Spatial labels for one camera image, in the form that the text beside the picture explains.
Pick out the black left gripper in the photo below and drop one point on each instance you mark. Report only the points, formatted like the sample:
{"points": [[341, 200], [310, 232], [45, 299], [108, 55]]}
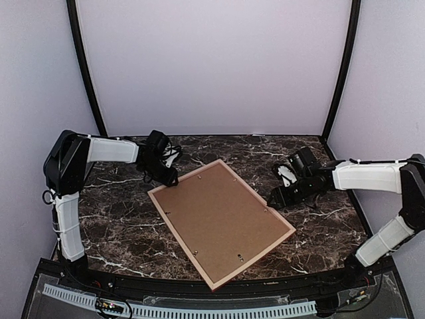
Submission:
{"points": [[167, 180]]}

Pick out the black corner post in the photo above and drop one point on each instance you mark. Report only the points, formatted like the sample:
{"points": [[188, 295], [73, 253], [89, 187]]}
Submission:
{"points": [[84, 68], [343, 69]]}

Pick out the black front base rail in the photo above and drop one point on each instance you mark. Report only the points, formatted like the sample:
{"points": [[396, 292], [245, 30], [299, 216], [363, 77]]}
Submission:
{"points": [[188, 280]]}

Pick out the right black corner post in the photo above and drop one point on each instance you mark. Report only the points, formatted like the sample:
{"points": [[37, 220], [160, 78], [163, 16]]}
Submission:
{"points": [[343, 69]]}

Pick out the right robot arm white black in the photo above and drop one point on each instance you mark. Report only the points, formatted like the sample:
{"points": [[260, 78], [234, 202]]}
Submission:
{"points": [[400, 181]]}

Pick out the white slotted cable duct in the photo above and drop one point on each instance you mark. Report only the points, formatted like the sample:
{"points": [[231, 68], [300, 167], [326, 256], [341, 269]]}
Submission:
{"points": [[108, 308]]}

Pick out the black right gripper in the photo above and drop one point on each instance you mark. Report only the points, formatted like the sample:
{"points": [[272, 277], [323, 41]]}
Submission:
{"points": [[282, 199]]}

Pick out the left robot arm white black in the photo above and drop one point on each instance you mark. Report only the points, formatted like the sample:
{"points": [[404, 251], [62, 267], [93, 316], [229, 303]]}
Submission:
{"points": [[65, 173]]}

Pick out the left black corner post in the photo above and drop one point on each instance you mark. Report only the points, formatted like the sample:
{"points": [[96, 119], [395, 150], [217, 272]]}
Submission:
{"points": [[84, 68]]}

